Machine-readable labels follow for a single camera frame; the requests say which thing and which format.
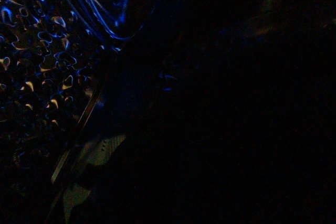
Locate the dark blue garment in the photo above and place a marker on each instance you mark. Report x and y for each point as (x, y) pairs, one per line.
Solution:
(214, 111)

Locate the steel perforated washer drum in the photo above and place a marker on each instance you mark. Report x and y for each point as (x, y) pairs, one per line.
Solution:
(54, 54)

